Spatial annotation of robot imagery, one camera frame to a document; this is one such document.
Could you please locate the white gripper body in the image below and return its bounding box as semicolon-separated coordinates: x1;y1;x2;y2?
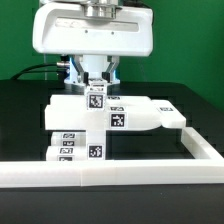
32;2;153;56

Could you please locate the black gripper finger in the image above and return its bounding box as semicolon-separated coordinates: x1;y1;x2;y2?
102;56;120;85
73;55;89;86

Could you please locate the white tagged cube nut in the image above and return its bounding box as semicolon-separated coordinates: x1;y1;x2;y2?
88;79;107;88
85;87;106;111

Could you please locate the white chair back part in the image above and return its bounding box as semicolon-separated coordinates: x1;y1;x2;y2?
45;95;186;131

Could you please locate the white chair seat part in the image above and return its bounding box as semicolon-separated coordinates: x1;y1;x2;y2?
86;130;106;160

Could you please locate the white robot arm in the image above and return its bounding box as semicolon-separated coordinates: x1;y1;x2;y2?
32;0;153;85

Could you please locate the black cable with connector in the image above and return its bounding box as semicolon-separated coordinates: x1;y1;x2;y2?
9;61;72;81

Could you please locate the white U-shaped obstacle frame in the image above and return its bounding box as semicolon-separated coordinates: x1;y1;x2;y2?
0;127;224;188

